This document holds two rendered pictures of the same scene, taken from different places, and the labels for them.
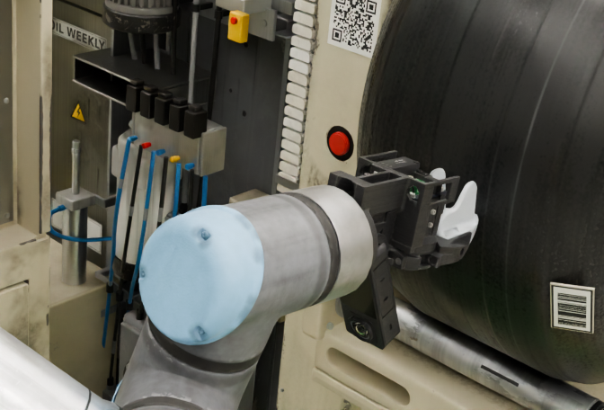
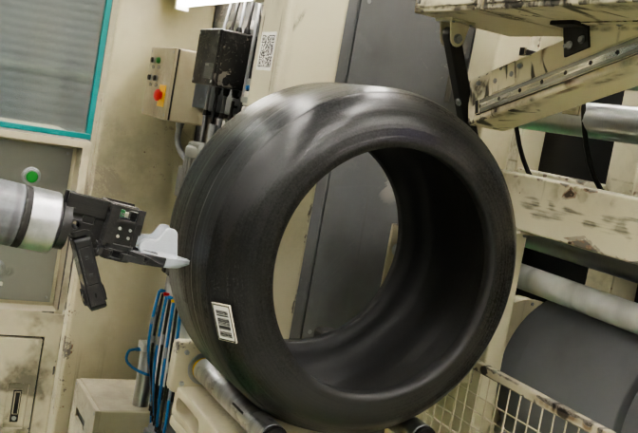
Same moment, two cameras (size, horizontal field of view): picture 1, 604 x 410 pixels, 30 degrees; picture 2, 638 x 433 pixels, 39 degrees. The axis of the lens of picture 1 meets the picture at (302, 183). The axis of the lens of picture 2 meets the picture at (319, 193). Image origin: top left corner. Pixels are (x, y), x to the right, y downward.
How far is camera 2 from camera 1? 93 cm
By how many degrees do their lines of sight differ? 29
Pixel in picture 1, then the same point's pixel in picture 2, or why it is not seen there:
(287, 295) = not seen: outside the picture
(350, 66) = not seen: hidden behind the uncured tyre
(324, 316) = (178, 374)
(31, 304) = (44, 355)
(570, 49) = (237, 160)
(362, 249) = (50, 217)
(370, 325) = (84, 291)
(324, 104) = not seen: hidden behind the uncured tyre
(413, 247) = (103, 241)
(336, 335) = (181, 389)
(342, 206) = (49, 195)
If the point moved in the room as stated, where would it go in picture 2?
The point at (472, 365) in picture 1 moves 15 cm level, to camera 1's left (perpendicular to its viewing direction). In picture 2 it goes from (229, 403) to (155, 378)
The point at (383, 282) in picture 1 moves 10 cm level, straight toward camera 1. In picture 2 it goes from (87, 261) to (36, 265)
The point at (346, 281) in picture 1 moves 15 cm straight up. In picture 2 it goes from (36, 232) to (52, 125)
